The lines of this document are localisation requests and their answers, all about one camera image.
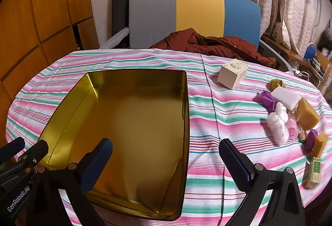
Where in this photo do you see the black shelf unit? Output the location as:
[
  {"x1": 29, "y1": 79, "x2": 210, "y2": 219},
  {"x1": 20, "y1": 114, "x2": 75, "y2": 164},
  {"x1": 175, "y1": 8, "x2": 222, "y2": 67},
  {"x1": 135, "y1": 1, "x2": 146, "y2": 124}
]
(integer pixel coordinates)
[{"x1": 320, "y1": 31, "x2": 332, "y2": 50}]

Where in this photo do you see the wooden desk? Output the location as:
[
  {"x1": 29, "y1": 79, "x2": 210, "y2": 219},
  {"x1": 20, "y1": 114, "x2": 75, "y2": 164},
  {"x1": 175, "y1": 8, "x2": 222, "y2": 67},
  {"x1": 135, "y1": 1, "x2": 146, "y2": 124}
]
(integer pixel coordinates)
[{"x1": 261, "y1": 35, "x2": 332, "y2": 86}]

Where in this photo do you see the grey yellow blue chair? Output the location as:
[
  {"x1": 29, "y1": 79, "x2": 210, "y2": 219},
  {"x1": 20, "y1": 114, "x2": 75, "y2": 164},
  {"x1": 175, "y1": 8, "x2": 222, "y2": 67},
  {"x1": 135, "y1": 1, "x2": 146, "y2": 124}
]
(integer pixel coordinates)
[{"x1": 128, "y1": 0, "x2": 295, "y2": 73}]

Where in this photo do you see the white cube box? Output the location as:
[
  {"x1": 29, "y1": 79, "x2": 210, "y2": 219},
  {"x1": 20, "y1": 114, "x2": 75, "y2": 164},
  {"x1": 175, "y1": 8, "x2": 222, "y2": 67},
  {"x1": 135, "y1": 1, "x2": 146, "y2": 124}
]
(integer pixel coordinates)
[{"x1": 217, "y1": 58, "x2": 249, "y2": 90}]

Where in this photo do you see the green and white box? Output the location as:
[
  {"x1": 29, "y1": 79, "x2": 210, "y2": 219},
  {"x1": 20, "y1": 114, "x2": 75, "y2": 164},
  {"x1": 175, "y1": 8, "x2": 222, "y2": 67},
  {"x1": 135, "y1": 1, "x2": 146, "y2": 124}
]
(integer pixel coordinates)
[{"x1": 303, "y1": 157, "x2": 322, "y2": 190}]

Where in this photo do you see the pink green striped tablecloth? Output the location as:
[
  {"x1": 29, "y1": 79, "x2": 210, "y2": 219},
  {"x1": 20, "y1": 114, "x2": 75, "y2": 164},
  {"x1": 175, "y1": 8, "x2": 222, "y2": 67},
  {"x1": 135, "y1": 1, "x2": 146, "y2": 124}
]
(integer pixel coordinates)
[{"x1": 5, "y1": 48, "x2": 331, "y2": 226}]

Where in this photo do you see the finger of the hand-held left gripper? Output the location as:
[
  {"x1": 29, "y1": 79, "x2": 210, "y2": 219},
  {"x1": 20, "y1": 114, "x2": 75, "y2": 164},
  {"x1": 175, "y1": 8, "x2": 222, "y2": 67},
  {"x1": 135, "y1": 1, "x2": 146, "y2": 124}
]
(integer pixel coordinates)
[
  {"x1": 0, "y1": 137, "x2": 26, "y2": 163},
  {"x1": 14, "y1": 139, "x2": 50, "y2": 173}
]

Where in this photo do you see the wooden wardrobe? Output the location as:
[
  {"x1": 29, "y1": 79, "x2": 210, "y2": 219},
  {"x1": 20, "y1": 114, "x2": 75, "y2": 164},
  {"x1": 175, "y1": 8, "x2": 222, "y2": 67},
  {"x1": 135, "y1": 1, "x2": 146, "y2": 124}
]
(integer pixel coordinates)
[{"x1": 0, "y1": 0, "x2": 101, "y2": 146}]

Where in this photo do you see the white cylinder tube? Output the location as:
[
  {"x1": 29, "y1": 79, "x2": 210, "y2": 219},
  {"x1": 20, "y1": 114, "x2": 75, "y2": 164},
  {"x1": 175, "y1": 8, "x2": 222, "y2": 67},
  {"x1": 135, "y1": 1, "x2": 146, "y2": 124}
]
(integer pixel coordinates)
[{"x1": 270, "y1": 86, "x2": 301, "y2": 112}]

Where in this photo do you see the white bubble plastic bag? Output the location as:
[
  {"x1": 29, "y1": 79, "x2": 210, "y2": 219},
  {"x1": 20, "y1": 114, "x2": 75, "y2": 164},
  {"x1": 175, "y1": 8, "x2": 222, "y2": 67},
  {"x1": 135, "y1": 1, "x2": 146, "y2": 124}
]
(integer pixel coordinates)
[{"x1": 267, "y1": 102, "x2": 289, "y2": 146}]

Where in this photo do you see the white foam tube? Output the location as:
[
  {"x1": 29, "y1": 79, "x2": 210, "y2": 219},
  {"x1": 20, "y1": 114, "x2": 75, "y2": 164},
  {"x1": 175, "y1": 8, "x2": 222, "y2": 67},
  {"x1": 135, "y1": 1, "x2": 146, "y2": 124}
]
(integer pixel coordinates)
[{"x1": 99, "y1": 28, "x2": 129, "y2": 49}]

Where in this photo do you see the cardboard box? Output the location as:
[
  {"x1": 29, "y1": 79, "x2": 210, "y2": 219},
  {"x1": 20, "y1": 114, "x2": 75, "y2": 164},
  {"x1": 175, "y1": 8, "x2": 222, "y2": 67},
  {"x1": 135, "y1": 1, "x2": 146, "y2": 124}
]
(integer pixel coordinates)
[{"x1": 270, "y1": 21, "x2": 286, "y2": 42}]

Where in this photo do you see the clear pink plastic container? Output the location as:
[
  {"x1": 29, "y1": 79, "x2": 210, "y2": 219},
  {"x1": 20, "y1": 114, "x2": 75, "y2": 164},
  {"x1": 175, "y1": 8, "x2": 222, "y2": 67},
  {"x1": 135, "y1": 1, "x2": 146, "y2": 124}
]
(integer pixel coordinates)
[{"x1": 285, "y1": 113, "x2": 301, "y2": 138}]

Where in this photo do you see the gold metal tin box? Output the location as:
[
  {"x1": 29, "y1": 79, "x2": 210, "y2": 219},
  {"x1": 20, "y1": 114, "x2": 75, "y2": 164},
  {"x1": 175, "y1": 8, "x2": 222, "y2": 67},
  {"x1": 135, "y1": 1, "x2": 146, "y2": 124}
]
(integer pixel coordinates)
[{"x1": 38, "y1": 69, "x2": 190, "y2": 221}]

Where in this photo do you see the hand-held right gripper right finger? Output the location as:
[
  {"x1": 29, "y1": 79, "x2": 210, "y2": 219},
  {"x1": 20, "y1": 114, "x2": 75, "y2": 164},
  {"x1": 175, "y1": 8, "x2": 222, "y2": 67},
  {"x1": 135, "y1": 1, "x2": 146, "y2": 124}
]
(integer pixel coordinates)
[{"x1": 218, "y1": 138, "x2": 307, "y2": 226}]

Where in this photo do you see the purple cloth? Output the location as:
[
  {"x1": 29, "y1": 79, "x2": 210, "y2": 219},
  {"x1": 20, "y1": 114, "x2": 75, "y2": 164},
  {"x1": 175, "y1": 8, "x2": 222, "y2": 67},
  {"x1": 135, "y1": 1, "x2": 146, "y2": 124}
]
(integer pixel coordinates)
[
  {"x1": 303, "y1": 129, "x2": 318, "y2": 152},
  {"x1": 253, "y1": 90, "x2": 278, "y2": 111}
]

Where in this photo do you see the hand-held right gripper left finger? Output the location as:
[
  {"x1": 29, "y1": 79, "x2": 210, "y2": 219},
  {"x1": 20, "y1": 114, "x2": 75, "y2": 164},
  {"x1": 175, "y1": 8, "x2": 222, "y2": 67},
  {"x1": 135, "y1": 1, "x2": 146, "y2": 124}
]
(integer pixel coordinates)
[{"x1": 34, "y1": 138, "x2": 113, "y2": 226}]

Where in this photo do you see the dark red jacket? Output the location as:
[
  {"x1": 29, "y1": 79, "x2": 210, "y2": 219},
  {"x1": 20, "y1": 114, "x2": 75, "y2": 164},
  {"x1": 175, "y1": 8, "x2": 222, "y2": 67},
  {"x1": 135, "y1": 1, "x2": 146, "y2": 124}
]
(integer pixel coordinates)
[{"x1": 149, "y1": 28, "x2": 277, "y2": 67}]

